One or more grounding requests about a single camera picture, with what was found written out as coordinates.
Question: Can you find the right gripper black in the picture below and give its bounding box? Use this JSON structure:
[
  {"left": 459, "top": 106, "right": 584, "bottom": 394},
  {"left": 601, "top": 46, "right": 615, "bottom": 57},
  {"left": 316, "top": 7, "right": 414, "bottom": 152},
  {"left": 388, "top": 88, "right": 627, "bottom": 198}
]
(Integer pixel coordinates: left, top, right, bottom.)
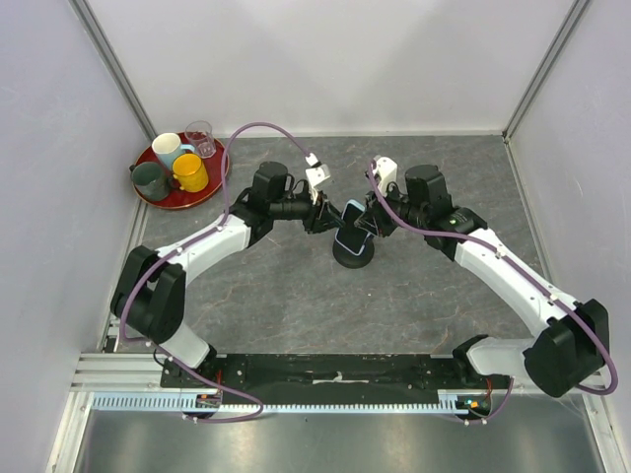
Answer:
[{"left": 355, "top": 181, "right": 427, "bottom": 237}]

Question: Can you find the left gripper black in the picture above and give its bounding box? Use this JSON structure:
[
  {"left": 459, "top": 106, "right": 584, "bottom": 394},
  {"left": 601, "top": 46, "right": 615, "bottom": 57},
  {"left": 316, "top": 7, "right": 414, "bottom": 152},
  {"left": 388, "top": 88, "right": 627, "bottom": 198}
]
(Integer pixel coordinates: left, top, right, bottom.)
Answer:
[{"left": 271, "top": 188, "right": 345, "bottom": 236}]

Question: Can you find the phone with light blue case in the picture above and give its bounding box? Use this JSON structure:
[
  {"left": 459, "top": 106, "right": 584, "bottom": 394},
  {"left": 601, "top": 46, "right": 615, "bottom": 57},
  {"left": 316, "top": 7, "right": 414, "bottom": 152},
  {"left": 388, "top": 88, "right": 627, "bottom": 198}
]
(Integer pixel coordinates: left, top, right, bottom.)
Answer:
[{"left": 334, "top": 199, "right": 373, "bottom": 256}]

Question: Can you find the black phone stand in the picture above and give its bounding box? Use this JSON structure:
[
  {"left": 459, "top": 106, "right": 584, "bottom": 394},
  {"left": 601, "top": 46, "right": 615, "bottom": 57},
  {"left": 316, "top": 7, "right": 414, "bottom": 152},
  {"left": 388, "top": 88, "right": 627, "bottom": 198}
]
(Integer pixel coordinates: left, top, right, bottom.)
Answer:
[{"left": 332, "top": 238, "right": 375, "bottom": 269}]

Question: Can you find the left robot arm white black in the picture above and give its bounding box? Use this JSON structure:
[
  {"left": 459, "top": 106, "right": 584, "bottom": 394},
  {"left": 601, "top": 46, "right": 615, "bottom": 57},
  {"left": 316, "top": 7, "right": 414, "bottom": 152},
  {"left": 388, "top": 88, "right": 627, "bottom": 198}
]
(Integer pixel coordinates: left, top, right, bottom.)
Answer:
[{"left": 110, "top": 162, "right": 341, "bottom": 387}]

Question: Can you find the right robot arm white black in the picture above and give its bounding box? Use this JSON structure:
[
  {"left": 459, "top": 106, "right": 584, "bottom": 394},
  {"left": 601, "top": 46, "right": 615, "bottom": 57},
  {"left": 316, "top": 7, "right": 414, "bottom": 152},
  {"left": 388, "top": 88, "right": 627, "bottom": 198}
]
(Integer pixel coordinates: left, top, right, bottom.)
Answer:
[{"left": 366, "top": 157, "right": 619, "bottom": 398}]

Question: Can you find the yellow mug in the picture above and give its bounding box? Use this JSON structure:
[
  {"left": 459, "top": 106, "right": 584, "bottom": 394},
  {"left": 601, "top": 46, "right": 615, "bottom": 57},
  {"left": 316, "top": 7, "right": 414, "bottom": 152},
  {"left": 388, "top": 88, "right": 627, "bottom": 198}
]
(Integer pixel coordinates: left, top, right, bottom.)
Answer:
[{"left": 173, "top": 153, "right": 209, "bottom": 193}]

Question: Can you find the red round tray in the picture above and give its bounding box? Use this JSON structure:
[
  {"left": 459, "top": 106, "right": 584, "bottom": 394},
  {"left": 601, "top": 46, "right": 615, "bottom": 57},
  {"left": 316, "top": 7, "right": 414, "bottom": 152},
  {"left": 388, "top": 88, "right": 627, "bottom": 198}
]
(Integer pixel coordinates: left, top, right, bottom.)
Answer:
[{"left": 131, "top": 139, "right": 230, "bottom": 211}]

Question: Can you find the clear glass tumbler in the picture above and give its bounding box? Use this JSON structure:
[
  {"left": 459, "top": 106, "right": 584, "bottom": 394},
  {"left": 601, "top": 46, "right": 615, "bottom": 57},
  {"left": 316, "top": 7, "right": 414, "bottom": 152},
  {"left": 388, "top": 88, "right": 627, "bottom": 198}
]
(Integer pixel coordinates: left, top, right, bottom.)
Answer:
[{"left": 184, "top": 120, "right": 216, "bottom": 159}]

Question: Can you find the white cup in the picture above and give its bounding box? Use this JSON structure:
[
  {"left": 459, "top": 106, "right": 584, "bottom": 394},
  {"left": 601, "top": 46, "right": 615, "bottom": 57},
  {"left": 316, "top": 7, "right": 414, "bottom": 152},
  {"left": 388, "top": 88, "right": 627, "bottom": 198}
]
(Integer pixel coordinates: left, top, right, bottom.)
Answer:
[{"left": 151, "top": 132, "right": 182, "bottom": 169}]

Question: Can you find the dark green mug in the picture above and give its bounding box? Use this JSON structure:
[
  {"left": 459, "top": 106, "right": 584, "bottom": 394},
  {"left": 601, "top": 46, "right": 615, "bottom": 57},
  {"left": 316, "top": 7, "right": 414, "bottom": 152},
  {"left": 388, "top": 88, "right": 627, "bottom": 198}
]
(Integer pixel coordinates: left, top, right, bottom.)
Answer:
[{"left": 130, "top": 162, "right": 172, "bottom": 202}]

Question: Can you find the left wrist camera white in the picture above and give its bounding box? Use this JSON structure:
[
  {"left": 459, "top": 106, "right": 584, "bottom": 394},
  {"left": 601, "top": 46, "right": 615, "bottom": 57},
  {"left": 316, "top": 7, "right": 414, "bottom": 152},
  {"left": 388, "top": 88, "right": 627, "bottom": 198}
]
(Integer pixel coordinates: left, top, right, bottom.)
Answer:
[{"left": 305, "top": 153, "right": 330, "bottom": 204}]

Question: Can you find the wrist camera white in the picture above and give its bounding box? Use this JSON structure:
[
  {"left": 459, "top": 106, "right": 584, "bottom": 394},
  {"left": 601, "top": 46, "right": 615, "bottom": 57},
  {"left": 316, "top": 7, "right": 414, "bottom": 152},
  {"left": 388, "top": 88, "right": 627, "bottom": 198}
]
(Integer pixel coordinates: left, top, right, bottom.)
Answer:
[
  {"left": 369, "top": 157, "right": 398, "bottom": 195},
  {"left": 305, "top": 153, "right": 330, "bottom": 204}
]

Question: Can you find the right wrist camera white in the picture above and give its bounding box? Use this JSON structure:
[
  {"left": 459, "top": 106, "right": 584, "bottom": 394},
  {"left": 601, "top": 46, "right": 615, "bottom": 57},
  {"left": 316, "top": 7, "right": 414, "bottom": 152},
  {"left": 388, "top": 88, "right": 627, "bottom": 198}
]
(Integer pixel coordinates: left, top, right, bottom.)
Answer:
[{"left": 369, "top": 157, "right": 398, "bottom": 195}]

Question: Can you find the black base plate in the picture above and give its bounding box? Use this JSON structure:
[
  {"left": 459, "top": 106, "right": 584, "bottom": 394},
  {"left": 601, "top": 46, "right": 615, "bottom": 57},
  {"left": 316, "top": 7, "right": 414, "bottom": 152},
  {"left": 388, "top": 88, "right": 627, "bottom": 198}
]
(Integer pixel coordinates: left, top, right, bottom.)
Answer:
[{"left": 160, "top": 352, "right": 512, "bottom": 406}]

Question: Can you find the light blue cable duct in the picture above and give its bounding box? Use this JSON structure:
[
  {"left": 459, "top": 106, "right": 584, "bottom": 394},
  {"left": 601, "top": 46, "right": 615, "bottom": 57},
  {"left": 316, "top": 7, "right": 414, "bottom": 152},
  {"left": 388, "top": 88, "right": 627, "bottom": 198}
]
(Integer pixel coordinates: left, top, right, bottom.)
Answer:
[{"left": 92, "top": 392, "right": 469, "bottom": 415}]

